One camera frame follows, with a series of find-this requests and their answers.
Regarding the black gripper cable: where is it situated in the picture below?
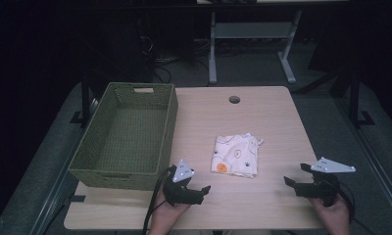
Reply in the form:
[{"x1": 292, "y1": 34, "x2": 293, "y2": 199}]
[
  {"x1": 141, "y1": 165, "x2": 177, "y2": 235},
  {"x1": 337, "y1": 180, "x2": 378, "y2": 235}
]

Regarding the grey metal desk frame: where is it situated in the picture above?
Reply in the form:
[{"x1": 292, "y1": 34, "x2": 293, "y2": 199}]
[{"x1": 208, "y1": 9, "x2": 304, "y2": 86}]

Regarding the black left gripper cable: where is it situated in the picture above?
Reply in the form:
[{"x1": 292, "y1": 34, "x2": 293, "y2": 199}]
[{"x1": 141, "y1": 165, "x2": 177, "y2": 235}]

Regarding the person's right hand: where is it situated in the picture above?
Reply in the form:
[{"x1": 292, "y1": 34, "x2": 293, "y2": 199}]
[{"x1": 309, "y1": 193, "x2": 352, "y2": 235}]

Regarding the folded white patterned cloth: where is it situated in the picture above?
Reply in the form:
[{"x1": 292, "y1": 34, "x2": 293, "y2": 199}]
[{"x1": 210, "y1": 131, "x2": 265, "y2": 179}]

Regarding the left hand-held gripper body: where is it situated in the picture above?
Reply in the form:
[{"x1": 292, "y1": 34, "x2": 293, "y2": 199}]
[{"x1": 163, "y1": 159, "x2": 204, "y2": 207}]

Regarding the person's left hand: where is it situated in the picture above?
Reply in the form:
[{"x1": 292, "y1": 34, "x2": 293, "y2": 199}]
[{"x1": 147, "y1": 197, "x2": 192, "y2": 235}]

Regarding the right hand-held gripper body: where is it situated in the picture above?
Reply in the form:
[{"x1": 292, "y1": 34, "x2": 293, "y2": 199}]
[{"x1": 301, "y1": 156, "x2": 357, "y2": 208}]

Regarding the green woven basket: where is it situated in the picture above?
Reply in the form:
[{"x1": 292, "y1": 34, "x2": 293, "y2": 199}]
[{"x1": 68, "y1": 81, "x2": 179, "y2": 192}]

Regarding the black metal stand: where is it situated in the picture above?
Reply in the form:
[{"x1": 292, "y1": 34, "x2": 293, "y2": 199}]
[
  {"x1": 329, "y1": 70, "x2": 376, "y2": 129},
  {"x1": 70, "y1": 72, "x2": 99, "y2": 128}
]

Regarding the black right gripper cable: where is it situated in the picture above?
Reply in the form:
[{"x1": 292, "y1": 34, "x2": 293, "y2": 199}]
[{"x1": 337, "y1": 180, "x2": 378, "y2": 235}]

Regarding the tangle of floor cables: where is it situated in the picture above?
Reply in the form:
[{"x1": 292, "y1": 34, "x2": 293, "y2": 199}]
[{"x1": 136, "y1": 19, "x2": 212, "y2": 84}]

